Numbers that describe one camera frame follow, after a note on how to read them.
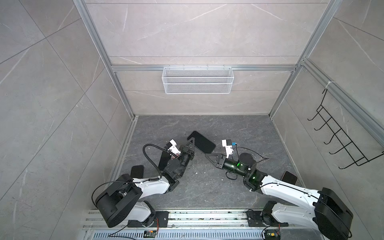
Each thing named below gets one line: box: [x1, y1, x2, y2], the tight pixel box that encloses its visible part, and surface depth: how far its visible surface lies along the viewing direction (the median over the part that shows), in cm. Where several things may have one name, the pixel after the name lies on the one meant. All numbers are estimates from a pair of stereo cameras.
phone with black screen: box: [130, 165, 144, 179], surface depth 93 cm
